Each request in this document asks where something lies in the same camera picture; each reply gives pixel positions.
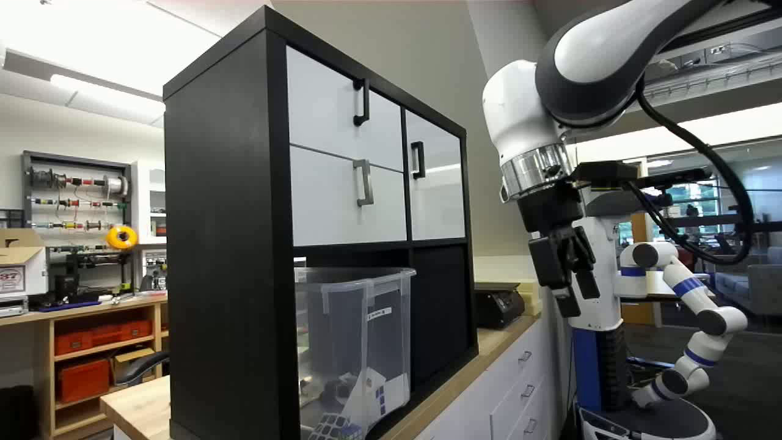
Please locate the black office chair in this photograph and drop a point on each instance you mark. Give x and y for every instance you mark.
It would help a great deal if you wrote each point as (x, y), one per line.
(142, 368)

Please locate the clear plastic storage box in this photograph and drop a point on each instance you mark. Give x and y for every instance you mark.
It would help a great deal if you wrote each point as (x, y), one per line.
(358, 326)

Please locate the wide red bin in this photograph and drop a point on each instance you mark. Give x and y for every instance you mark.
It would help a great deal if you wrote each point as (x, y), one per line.
(100, 336)

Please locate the white blue mobile robot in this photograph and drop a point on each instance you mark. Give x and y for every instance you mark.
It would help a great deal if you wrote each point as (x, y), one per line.
(606, 326)

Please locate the black device on counter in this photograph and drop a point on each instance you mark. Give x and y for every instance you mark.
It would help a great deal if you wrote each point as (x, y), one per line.
(496, 307)

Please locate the white cabinet door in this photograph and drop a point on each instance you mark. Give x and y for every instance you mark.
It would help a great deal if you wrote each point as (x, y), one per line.
(441, 196)

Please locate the wall tool panel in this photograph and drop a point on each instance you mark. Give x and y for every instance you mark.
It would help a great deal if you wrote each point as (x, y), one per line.
(74, 196)

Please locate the yellow filament spool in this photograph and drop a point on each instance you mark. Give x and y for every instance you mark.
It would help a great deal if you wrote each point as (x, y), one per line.
(124, 237)

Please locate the light wooden table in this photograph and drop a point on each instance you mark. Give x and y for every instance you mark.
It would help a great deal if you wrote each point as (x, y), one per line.
(142, 407)

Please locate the black benchtop machine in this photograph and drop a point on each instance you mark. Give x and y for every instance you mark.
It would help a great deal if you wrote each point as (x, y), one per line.
(86, 276)

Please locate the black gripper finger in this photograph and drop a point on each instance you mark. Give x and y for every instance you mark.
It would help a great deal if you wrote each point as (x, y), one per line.
(567, 301)
(588, 264)

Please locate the small red bin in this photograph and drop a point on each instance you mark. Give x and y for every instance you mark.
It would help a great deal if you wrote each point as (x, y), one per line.
(85, 380)

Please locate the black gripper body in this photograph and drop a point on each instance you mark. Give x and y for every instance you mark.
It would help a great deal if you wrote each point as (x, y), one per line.
(553, 246)

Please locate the cardboard box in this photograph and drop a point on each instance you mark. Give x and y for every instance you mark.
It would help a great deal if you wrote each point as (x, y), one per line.
(21, 264)

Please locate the wooden workbench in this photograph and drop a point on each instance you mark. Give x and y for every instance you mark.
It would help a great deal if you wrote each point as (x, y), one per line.
(82, 312)

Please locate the white items inside box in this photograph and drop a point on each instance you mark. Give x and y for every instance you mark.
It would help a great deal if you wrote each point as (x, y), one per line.
(370, 400)

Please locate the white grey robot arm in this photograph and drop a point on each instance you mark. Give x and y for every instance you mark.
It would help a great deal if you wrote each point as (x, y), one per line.
(588, 50)

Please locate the black cube shelf unit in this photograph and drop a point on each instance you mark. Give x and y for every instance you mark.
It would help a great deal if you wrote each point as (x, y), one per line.
(221, 246)

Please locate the white counter cabinet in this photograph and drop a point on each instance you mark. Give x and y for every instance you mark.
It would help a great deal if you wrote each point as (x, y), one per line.
(505, 383)

